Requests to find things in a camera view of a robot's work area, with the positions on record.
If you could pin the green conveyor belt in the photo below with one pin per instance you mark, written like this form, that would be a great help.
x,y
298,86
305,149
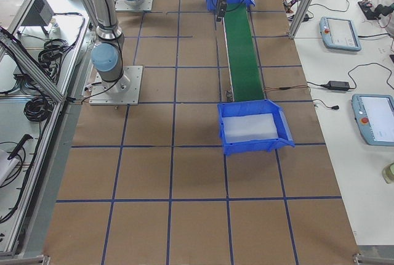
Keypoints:
x,y
246,82

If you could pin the blue right plastic bin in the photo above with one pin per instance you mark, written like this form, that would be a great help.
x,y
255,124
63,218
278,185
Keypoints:
x,y
255,107

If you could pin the teach pendant far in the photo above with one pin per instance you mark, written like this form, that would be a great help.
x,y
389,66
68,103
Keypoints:
x,y
339,34

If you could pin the teach pendant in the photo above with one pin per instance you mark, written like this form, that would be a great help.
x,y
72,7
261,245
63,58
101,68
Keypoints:
x,y
339,34
374,117

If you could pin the black power adapter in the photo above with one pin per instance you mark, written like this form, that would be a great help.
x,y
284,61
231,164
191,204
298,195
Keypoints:
x,y
338,85

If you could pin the teach pendant near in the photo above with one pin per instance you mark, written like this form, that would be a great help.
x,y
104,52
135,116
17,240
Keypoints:
x,y
374,117

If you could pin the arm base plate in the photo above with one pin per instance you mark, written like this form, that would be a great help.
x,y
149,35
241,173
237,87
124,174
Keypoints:
x,y
135,0
125,92

